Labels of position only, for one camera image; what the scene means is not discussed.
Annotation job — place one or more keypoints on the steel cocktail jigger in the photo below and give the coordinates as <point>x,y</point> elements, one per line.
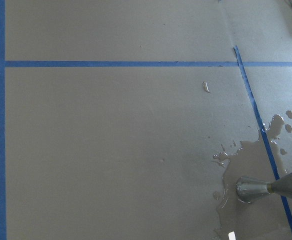
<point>250,189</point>

